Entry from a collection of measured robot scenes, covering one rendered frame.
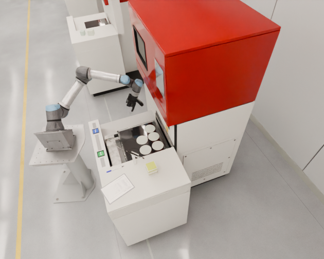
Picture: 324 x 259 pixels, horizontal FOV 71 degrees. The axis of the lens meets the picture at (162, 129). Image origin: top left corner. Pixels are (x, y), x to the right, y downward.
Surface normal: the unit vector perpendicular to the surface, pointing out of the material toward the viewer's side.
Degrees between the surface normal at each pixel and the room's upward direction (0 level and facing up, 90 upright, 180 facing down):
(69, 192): 0
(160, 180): 0
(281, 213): 0
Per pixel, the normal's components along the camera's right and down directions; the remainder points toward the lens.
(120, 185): -0.04, -0.65
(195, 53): 0.34, 0.70
